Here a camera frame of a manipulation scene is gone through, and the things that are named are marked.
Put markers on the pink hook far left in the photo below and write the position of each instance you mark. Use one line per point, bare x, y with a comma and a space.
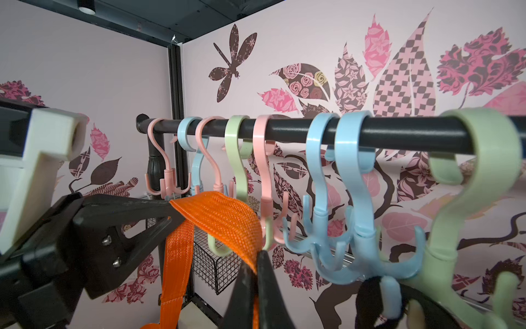
168, 184

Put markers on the black wire basket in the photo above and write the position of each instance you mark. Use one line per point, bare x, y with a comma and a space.
217, 272

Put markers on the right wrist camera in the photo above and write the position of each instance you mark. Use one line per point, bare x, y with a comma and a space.
28, 181

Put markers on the pink hook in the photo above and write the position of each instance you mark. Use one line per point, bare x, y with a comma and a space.
218, 185
262, 149
168, 184

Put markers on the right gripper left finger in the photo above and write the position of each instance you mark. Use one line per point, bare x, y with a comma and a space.
107, 256

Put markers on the black clothes rack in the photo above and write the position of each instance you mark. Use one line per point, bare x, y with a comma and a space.
428, 134

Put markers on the black sling bag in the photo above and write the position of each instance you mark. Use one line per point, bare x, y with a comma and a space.
369, 307

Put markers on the blue hook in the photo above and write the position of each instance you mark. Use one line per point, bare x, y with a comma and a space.
196, 183
352, 163
326, 251

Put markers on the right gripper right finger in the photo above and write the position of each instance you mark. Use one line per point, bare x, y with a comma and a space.
256, 301

